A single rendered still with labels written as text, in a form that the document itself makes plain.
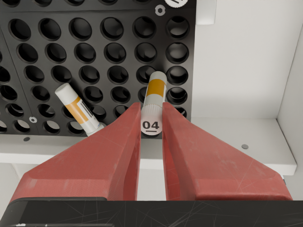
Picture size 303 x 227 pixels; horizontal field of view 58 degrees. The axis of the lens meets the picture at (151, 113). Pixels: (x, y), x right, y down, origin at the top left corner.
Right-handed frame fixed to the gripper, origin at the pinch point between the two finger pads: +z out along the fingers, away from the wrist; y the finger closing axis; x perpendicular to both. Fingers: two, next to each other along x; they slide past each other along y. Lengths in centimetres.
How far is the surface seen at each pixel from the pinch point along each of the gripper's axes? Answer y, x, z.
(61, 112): 6.2, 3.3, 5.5
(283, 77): -10.9, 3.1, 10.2
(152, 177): -0.2, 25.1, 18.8
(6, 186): 19.6, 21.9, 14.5
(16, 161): 11.4, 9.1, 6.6
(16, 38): 7.9, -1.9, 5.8
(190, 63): -2.2, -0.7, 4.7
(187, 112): -2.3, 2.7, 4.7
